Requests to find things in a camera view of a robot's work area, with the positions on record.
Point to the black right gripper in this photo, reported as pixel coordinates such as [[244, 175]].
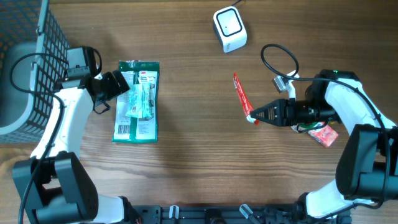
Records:
[[282, 108]]

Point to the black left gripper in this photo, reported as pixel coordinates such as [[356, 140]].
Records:
[[114, 89]]

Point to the red Nescafe coffee stick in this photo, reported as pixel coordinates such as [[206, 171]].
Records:
[[245, 103]]

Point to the teal snack bar wrapper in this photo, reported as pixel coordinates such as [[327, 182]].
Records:
[[139, 101]]

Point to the green 3M sponge package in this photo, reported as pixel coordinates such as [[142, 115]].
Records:
[[133, 130]]

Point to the red white juice carton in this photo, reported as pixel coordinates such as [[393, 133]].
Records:
[[325, 136]]

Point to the green lid round container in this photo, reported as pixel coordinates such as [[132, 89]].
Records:
[[306, 127]]

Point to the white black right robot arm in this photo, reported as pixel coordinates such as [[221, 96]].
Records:
[[366, 174]]

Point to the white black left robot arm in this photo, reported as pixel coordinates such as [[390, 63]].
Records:
[[53, 185]]

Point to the white barcode scanner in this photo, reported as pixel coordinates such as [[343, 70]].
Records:
[[229, 29]]

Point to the grey plastic mesh basket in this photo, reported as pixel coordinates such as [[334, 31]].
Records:
[[33, 50]]

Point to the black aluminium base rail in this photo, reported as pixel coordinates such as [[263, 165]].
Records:
[[269, 214]]

